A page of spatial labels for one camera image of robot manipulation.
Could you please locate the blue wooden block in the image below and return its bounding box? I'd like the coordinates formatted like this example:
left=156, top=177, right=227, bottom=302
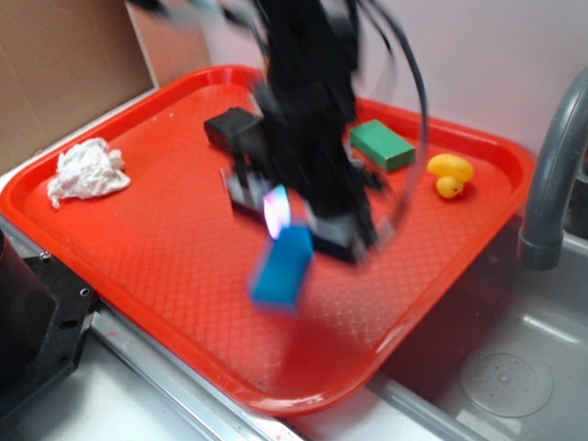
left=248, top=224, right=314, bottom=314

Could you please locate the green wooden block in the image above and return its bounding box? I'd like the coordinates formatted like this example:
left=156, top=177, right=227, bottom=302
left=350, top=119, right=415, bottom=173

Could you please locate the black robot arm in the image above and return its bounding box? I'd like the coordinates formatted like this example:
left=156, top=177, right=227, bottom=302
left=140, top=1, right=380, bottom=263

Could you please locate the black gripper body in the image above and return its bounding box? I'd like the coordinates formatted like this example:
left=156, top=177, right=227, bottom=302
left=235, top=84, right=377, bottom=221

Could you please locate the yellow rubber duck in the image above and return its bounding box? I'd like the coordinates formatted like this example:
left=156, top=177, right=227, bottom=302
left=426, top=153, right=475, bottom=198

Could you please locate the grey sink basin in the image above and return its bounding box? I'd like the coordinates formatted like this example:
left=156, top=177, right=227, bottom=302
left=292, top=224, right=587, bottom=440

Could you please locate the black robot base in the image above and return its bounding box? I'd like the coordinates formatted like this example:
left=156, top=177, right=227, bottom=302
left=1, top=234, right=96, bottom=424

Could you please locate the red plastic tray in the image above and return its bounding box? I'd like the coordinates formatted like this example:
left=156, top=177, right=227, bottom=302
left=1, top=66, right=534, bottom=416

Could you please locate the grey sink faucet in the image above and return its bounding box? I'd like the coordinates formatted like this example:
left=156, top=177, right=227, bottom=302
left=517, top=70, right=587, bottom=271

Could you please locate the brown cardboard panel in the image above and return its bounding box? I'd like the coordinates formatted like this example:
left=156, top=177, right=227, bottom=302
left=1, top=1, right=210, bottom=173

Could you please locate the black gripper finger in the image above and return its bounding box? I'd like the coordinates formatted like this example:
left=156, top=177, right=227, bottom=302
left=222, top=168, right=289, bottom=230
left=307, top=209, right=379, bottom=264

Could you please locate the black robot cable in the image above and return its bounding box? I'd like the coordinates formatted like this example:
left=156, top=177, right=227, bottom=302
left=362, top=0, right=431, bottom=249

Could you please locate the crumpled white tissue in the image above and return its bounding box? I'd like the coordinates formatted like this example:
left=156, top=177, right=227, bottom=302
left=47, top=138, right=131, bottom=209

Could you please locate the black square box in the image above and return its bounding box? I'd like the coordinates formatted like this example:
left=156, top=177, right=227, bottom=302
left=204, top=107, right=262, bottom=153

